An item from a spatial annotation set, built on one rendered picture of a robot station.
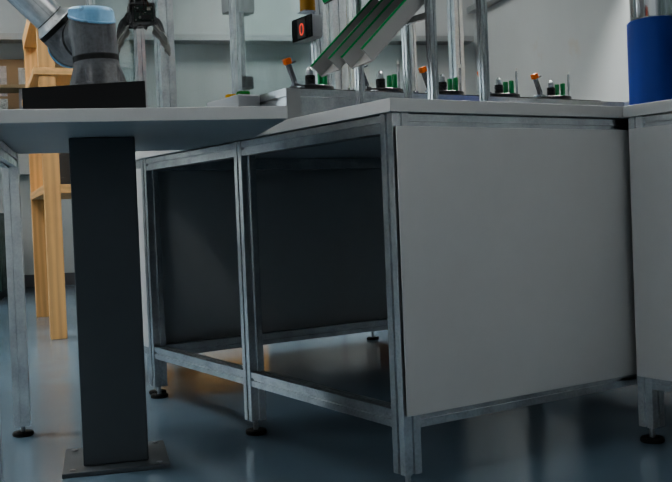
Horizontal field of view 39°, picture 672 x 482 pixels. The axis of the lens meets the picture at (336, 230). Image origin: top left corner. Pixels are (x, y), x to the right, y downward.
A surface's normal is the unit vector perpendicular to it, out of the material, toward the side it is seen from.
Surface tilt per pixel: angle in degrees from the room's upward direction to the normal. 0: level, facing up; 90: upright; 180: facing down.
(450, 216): 90
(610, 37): 90
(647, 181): 90
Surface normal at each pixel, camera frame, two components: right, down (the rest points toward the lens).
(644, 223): -0.84, 0.04
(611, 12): -0.97, 0.04
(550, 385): 0.54, 0.00
